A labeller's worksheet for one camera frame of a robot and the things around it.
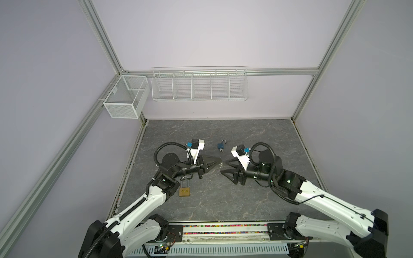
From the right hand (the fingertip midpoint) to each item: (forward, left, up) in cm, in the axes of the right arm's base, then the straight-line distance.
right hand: (224, 168), depth 66 cm
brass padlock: (-1, +21, -25) cm, 32 cm away
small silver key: (0, +2, +2) cm, 3 cm away
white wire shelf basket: (+56, +13, +4) cm, 58 cm away
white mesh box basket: (+51, +60, -2) cm, 79 cm away
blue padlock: (+31, 0, -27) cm, 41 cm away
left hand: (0, +2, +4) cm, 4 cm away
